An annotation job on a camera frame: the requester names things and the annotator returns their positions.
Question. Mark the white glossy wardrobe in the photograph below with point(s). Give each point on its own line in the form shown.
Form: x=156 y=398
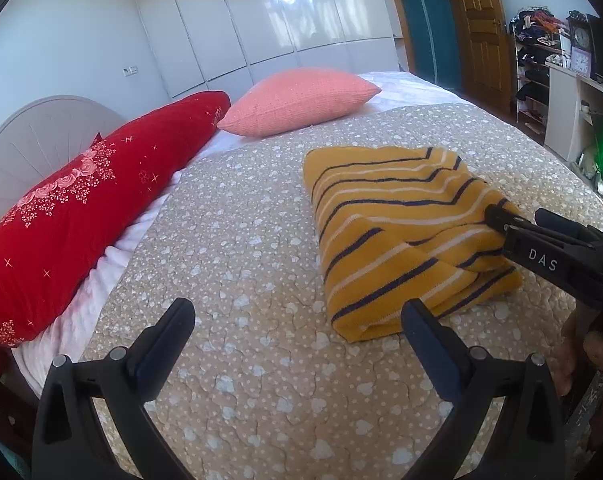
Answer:
x=261 y=15

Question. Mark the pink pillow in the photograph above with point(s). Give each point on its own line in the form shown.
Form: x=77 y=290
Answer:
x=301 y=97

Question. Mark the wooden door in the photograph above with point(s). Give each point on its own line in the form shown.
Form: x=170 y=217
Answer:
x=481 y=35

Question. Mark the red floral pillow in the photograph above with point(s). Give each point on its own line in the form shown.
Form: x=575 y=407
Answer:
x=81 y=200

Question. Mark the wall switch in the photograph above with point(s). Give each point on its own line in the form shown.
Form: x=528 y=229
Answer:
x=130 y=69

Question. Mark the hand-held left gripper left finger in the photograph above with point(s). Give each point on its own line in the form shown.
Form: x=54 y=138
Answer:
x=167 y=332

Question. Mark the beige heart-print quilt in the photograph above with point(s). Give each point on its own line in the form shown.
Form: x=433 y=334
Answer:
x=251 y=240

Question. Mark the dark table clock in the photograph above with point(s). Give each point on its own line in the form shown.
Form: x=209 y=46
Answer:
x=579 y=32

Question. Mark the shelf with clothes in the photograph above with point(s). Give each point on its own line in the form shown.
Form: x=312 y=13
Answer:
x=534 y=60

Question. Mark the yellow striped sweater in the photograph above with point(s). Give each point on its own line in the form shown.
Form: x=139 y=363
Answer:
x=396 y=230

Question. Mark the grey round headboard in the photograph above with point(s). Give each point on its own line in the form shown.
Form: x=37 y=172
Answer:
x=36 y=135

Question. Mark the teal wall panel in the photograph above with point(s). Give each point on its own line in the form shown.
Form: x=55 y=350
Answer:
x=426 y=25

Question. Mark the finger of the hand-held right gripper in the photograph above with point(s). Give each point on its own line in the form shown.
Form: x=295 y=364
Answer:
x=564 y=225
x=504 y=219

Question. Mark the white desk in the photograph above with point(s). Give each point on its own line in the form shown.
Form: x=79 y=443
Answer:
x=564 y=105

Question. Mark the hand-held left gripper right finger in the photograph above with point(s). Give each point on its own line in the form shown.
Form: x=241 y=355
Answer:
x=431 y=340

